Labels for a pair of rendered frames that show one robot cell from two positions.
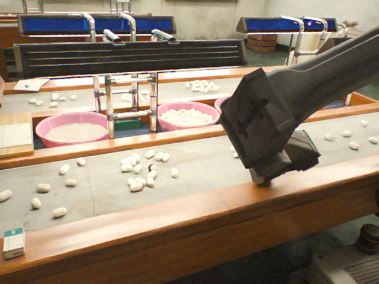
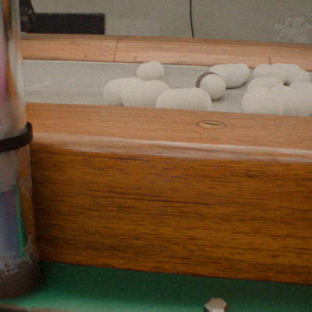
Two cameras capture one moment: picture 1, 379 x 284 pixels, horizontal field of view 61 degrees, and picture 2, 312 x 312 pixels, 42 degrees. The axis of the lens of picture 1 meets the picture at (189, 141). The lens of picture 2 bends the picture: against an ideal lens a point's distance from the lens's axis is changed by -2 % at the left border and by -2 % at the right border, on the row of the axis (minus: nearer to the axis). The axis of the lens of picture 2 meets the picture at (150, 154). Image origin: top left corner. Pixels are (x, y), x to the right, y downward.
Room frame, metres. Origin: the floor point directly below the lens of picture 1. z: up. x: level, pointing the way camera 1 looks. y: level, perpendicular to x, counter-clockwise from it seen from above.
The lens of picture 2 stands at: (1.13, 0.24, 0.81)
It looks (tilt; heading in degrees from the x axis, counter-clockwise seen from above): 20 degrees down; 212
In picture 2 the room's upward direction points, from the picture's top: 1 degrees clockwise
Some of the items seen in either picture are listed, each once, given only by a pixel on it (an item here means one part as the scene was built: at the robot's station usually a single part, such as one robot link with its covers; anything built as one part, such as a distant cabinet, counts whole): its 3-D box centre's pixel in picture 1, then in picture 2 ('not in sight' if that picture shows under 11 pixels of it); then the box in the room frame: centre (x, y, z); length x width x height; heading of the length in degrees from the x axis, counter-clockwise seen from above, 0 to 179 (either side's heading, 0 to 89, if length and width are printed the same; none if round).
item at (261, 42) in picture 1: (263, 34); not in sight; (6.84, -1.34, 0.32); 0.42 x 0.42 x 0.64; 31
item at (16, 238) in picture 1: (14, 242); not in sight; (0.48, 0.34, 0.78); 0.06 x 0.04 x 0.02; 26
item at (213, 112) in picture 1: (186, 122); not in sight; (1.25, 0.02, 0.72); 0.27 x 0.27 x 0.10
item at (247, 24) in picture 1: (290, 24); not in sight; (1.80, -0.49, 1.08); 0.62 x 0.08 x 0.07; 116
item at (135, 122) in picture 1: (111, 72); not in sight; (1.31, 0.34, 0.90); 0.20 x 0.19 x 0.45; 116
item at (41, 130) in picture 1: (77, 136); not in sight; (1.05, 0.41, 0.72); 0.27 x 0.27 x 0.10
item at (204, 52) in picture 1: (144, 55); not in sight; (0.87, 0.14, 1.08); 0.62 x 0.08 x 0.07; 116
